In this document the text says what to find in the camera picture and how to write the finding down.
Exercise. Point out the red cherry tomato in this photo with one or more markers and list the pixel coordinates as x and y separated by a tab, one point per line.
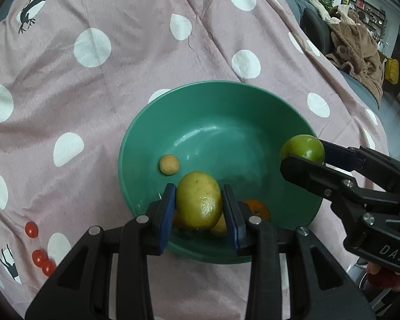
49	267
38	257
31	229

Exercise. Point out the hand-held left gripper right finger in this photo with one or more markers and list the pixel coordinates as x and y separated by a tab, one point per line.
233	220

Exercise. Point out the brown plush robe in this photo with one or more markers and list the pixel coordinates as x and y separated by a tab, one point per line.
353	50

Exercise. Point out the yellow-green round fruit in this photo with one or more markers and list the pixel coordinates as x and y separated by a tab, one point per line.
200	200

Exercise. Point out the person's right hand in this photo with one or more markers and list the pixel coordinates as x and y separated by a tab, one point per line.
383	278

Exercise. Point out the grey sofa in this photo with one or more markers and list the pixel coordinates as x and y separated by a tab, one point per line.
316	26

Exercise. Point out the pink polka dot blanket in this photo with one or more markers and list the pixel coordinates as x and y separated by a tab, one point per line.
120	73

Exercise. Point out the yellow bag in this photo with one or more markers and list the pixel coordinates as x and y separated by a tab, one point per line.
391	70

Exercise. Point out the bright orange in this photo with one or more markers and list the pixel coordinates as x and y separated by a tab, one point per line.
260	208

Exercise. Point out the green bowl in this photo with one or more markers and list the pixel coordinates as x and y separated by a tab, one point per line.
220	133

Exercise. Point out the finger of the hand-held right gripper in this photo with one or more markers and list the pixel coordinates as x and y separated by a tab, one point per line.
306	176
336	156

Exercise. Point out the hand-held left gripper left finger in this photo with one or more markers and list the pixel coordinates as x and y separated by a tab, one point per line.
166	220

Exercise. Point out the tan longan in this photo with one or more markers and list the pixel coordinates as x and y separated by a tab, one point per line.
220	228
169	164

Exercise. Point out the green round fruit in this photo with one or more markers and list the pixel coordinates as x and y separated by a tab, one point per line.
303	146

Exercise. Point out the dark wall shelf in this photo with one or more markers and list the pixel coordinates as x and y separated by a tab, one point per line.
363	6

